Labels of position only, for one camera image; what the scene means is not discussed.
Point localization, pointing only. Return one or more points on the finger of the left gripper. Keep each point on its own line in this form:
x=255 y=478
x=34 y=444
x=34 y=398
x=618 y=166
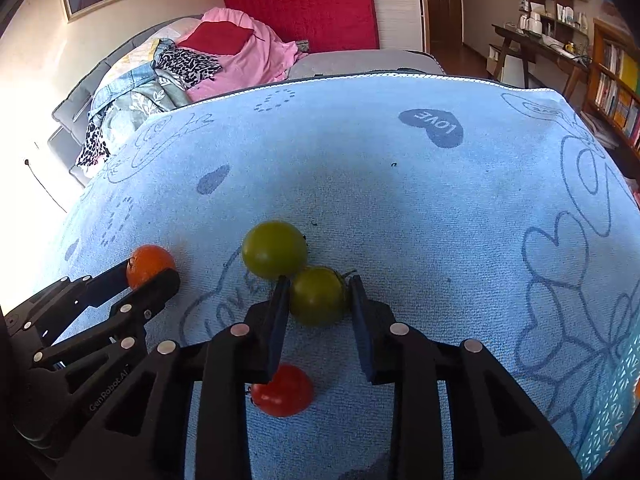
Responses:
x=95 y=350
x=50 y=312

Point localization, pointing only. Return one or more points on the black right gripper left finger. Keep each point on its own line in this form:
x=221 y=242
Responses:
x=141 y=430

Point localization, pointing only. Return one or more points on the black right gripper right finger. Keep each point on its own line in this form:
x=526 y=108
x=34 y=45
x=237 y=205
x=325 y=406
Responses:
x=456 y=408

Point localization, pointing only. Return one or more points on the small orange fruit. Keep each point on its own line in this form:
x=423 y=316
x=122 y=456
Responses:
x=146 y=262

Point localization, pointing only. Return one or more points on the red tomato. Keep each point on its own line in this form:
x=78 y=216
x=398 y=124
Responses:
x=289 y=392

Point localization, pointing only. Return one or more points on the green tomato back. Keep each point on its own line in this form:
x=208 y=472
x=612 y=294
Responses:
x=274 y=248

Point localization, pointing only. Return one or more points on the green tomato with stem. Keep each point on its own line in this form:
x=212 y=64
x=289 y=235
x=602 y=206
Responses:
x=318 y=296

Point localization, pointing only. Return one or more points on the white lattice fruit basket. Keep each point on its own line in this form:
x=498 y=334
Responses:
x=614 y=408

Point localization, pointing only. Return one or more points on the light blue patterned towel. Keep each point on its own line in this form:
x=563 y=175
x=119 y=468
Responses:
x=473 y=210

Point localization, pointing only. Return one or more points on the black white patterned cloth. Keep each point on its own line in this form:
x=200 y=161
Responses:
x=189 y=67

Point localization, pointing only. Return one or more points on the pink blanket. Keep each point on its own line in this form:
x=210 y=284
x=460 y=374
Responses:
x=264 y=59

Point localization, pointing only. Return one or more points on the wooden bookshelf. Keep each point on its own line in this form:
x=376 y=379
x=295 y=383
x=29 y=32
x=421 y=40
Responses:
x=613 y=83

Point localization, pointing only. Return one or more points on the wooden desk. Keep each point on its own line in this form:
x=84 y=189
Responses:
x=575 y=70

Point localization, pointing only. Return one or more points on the small wooden shelf unit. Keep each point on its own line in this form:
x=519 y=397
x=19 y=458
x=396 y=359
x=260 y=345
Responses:
x=563 y=20

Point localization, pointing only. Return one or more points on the dark wooden door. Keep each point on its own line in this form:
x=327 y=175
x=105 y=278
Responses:
x=444 y=20

